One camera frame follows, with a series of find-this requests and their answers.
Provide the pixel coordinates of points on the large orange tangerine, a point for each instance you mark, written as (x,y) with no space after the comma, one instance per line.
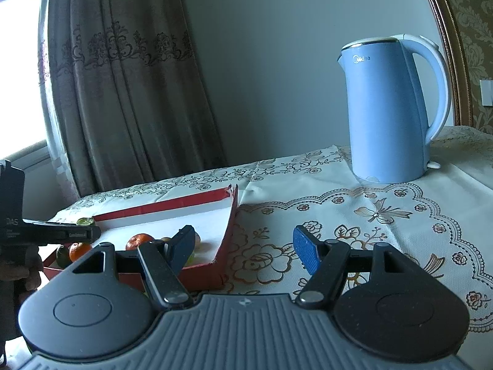
(137,240)

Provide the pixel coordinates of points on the brown round longan fruit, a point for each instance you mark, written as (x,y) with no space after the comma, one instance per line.
(198,240)

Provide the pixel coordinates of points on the white floral tablecloth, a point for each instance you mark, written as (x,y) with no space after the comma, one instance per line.
(441,221)

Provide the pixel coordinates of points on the dark green lime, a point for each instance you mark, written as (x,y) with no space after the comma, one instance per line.
(62,257)

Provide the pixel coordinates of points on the red shallow cardboard box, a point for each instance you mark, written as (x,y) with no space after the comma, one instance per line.
(211,213)

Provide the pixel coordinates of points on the yellow-green small fruit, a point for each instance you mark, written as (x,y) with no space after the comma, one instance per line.
(190,260)

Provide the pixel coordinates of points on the white wall socket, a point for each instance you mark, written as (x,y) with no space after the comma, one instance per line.
(486,92)

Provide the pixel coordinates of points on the light blue electric kettle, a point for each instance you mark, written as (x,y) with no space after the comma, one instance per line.
(389,130)

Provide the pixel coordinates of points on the window with grey frame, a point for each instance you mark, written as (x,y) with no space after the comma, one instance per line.
(23,134)

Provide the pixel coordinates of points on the brown patterned curtain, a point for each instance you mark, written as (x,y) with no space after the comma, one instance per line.
(122,95)

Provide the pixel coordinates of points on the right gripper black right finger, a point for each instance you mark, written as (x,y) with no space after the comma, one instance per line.
(329,263)

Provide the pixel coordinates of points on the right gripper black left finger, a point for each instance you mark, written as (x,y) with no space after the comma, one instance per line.
(158,262)

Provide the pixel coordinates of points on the gold ornate headboard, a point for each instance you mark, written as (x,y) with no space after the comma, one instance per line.
(465,30)

